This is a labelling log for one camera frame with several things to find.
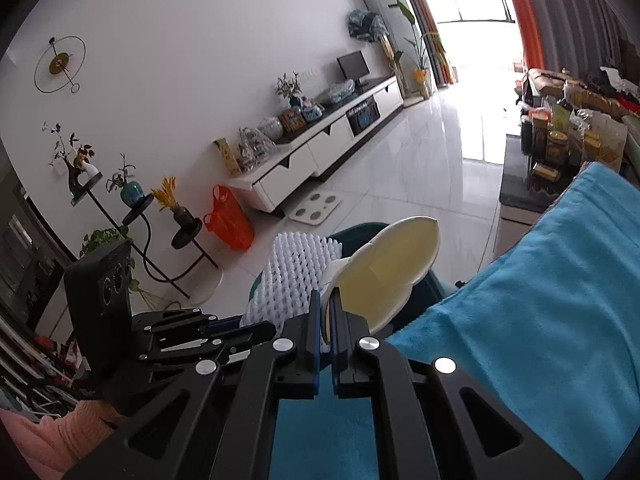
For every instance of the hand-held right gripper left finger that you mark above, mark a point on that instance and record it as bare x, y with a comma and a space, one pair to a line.
316, 355

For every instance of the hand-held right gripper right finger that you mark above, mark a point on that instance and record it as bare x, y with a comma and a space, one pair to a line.
336, 365

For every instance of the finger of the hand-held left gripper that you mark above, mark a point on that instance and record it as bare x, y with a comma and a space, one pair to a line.
240, 337
175, 319

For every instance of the white foam fruit net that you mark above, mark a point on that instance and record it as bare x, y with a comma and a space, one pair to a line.
295, 275

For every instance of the teal trash bin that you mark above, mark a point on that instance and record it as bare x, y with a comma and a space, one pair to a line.
357, 236

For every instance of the person's left forearm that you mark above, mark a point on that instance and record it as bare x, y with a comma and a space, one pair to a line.
50, 440

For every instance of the green trailing plant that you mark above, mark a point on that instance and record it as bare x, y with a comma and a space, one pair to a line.
102, 239

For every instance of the black metal plant stand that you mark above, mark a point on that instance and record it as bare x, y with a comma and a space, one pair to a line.
186, 235

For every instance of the orange plastic basket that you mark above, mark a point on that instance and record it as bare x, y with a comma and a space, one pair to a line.
230, 225

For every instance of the teal vase with plant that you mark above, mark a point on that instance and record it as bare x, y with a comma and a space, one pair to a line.
131, 194

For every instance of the white vase with branches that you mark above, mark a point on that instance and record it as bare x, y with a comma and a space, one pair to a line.
90, 169

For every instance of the white bathroom scale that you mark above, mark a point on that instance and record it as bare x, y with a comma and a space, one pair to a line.
315, 208

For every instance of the white tv cabinet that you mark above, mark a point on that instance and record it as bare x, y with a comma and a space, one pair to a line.
280, 180

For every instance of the gold patterned box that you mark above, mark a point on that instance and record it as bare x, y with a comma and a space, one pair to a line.
227, 157

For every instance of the clear bag with glassware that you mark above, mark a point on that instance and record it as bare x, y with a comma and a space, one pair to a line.
252, 146

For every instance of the blue floral tablecloth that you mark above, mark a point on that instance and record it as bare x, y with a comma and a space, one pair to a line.
525, 320

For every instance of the white ceramic jar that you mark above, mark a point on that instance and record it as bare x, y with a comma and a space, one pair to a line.
272, 127

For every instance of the brown decorated box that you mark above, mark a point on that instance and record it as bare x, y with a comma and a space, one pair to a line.
291, 119

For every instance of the small potted tree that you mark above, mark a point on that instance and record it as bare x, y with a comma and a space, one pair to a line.
289, 87

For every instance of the dark coffee table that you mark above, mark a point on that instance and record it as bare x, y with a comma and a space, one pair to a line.
515, 180

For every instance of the clear plastic bag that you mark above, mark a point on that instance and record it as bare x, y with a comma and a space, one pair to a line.
342, 91

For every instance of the black monitor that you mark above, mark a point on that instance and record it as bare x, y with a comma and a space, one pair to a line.
352, 65

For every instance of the tall potted plant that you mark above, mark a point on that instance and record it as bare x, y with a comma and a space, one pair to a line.
422, 80

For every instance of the blue patterned bag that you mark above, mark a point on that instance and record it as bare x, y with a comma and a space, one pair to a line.
365, 25

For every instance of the white standing air conditioner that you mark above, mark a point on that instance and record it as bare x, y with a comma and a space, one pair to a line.
385, 0

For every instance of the striped curtain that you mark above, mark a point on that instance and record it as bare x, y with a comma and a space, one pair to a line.
425, 0

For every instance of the orange curtain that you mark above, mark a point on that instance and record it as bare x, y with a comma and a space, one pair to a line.
517, 10

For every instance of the grey curtain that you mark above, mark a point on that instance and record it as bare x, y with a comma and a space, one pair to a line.
575, 10

